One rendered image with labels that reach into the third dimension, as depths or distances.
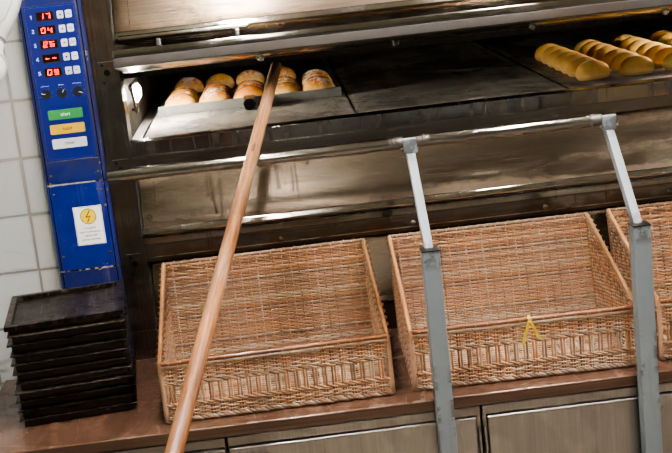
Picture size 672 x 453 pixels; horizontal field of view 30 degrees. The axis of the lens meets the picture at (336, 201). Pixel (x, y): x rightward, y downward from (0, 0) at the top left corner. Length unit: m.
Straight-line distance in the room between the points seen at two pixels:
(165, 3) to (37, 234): 0.71
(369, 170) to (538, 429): 0.84
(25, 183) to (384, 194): 0.95
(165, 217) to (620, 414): 1.28
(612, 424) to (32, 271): 1.56
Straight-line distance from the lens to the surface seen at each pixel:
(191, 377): 2.21
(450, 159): 3.40
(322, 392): 3.01
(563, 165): 3.45
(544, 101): 3.41
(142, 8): 3.31
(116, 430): 3.05
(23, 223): 3.44
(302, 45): 3.16
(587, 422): 3.08
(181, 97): 3.80
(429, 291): 2.84
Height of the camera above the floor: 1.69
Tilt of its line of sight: 12 degrees down
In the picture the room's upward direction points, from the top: 6 degrees counter-clockwise
